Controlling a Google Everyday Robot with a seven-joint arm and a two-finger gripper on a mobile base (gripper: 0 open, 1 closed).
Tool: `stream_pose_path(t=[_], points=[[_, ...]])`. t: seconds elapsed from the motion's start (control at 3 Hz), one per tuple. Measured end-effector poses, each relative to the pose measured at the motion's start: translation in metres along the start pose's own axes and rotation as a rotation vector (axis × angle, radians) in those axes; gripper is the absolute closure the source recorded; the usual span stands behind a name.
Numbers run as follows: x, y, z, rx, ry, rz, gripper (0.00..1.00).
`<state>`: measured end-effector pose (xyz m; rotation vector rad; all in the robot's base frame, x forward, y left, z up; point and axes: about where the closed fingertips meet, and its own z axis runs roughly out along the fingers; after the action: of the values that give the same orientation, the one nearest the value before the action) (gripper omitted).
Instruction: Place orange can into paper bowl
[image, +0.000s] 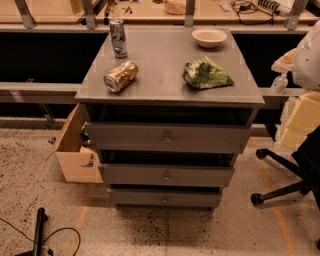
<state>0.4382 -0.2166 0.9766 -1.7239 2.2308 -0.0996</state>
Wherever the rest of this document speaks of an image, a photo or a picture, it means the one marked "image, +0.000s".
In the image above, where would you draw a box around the orange crushed soda can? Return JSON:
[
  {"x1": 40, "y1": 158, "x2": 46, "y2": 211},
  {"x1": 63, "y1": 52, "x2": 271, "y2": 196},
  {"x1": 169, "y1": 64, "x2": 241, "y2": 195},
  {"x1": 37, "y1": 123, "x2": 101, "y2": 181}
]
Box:
[{"x1": 103, "y1": 60, "x2": 138, "y2": 93}]

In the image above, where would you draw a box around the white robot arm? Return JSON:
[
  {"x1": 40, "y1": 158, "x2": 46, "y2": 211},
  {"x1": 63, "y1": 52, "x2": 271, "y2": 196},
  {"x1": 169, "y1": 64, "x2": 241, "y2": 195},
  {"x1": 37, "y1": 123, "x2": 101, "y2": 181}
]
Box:
[{"x1": 292, "y1": 20, "x2": 320, "y2": 91}]

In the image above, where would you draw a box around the white paper bowl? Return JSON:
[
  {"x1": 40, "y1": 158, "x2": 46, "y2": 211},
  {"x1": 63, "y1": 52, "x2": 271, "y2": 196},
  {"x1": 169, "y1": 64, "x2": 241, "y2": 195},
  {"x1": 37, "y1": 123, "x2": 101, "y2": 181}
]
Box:
[{"x1": 192, "y1": 29, "x2": 227, "y2": 49}]

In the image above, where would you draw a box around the silver blue tall can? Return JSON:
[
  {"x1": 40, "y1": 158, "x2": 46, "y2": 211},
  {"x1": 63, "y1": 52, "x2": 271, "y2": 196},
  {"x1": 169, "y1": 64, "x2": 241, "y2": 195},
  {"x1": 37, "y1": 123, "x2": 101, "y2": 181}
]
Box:
[{"x1": 109, "y1": 18, "x2": 127, "y2": 58}]

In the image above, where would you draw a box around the grey drawer cabinet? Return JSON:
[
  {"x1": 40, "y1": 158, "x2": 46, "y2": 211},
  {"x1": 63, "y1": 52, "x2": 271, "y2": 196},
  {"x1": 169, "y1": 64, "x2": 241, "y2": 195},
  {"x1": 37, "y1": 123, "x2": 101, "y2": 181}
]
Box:
[{"x1": 74, "y1": 25, "x2": 266, "y2": 210}]

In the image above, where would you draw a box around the top grey drawer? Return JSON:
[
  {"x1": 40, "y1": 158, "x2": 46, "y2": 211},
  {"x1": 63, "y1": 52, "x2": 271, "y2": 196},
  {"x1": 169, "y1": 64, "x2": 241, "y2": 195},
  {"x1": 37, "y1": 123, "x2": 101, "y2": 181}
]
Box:
[{"x1": 85, "y1": 122, "x2": 250, "y2": 153}]

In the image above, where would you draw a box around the grey drawer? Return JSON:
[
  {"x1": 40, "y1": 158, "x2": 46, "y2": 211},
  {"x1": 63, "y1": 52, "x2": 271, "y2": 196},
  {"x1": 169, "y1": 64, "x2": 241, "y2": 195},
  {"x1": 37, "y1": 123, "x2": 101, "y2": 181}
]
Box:
[
  {"x1": 108, "y1": 189, "x2": 222, "y2": 208},
  {"x1": 85, "y1": 122, "x2": 250, "y2": 153},
  {"x1": 99, "y1": 164, "x2": 234, "y2": 187}
]

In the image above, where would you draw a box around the middle grey drawer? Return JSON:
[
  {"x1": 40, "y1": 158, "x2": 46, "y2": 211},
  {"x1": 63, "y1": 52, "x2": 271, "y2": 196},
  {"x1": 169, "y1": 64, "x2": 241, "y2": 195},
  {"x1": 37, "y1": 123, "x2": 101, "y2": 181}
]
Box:
[{"x1": 99, "y1": 164, "x2": 234, "y2": 187}]

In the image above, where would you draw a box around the green chip bag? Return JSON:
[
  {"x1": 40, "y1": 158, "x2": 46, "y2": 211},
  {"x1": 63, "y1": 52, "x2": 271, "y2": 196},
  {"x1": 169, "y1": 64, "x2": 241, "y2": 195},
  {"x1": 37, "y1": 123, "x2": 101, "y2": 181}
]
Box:
[{"x1": 182, "y1": 56, "x2": 234, "y2": 90}]

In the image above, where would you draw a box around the bottom grey drawer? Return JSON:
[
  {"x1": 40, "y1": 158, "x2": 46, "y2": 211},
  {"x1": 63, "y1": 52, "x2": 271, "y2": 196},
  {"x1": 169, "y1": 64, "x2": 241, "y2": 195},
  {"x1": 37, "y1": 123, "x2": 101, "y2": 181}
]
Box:
[{"x1": 108, "y1": 189, "x2": 222, "y2": 208}]

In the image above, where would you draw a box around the cardboard box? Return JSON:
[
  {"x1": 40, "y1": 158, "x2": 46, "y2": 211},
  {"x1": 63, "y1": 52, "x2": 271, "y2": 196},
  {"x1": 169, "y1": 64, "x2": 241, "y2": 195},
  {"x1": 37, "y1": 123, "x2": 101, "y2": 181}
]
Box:
[{"x1": 46, "y1": 104, "x2": 103, "y2": 183}]

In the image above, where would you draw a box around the clear sanitizer bottle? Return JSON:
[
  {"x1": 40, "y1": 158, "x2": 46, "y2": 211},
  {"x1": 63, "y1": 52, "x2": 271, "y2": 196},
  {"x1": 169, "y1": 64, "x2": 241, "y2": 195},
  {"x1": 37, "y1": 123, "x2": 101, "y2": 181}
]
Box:
[{"x1": 270, "y1": 73, "x2": 288, "y2": 94}]

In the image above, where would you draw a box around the black stand leg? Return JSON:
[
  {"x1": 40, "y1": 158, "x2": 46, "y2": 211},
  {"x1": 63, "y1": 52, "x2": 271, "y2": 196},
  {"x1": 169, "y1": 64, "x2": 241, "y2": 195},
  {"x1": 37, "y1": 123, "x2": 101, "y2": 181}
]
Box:
[{"x1": 13, "y1": 207, "x2": 49, "y2": 256}]

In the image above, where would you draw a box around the black office chair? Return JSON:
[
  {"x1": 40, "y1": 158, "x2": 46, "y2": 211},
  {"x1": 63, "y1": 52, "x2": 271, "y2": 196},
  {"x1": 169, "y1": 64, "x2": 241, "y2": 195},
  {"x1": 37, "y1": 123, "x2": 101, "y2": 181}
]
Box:
[{"x1": 251, "y1": 127, "x2": 320, "y2": 209}]

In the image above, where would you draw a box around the black coiled spring object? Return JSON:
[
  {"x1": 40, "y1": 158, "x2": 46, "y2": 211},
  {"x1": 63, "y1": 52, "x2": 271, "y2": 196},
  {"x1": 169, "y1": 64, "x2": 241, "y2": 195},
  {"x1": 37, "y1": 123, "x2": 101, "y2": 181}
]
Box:
[{"x1": 258, "y1": 0, "x2": 280, "y2": 13}]

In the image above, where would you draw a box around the black floor cable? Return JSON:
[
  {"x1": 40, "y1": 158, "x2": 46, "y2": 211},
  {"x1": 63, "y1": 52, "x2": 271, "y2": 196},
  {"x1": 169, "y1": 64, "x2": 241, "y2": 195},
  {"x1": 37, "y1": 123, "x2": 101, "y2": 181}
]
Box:
[{"x1": 0, "y1": 217, "x2": 82, "y2": 256}]

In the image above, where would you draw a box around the black cable on bench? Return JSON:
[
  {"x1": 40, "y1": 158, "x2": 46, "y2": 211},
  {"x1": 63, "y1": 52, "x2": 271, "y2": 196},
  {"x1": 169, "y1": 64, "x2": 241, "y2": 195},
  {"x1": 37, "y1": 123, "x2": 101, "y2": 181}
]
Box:
[{"x1": 229, "y1": 0, "x2": 276, "y2": 26}]

